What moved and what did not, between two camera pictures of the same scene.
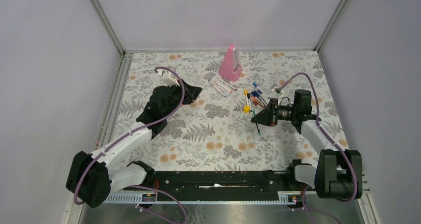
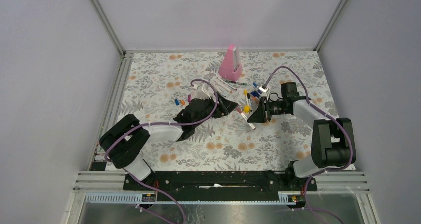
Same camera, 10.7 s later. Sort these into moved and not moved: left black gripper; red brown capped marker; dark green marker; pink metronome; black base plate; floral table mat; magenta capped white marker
Moved: left black gripper; red brown capped marker; dark green marker
Not moved: black base plate; pink metronome; floral table mat; magenta capped white marker
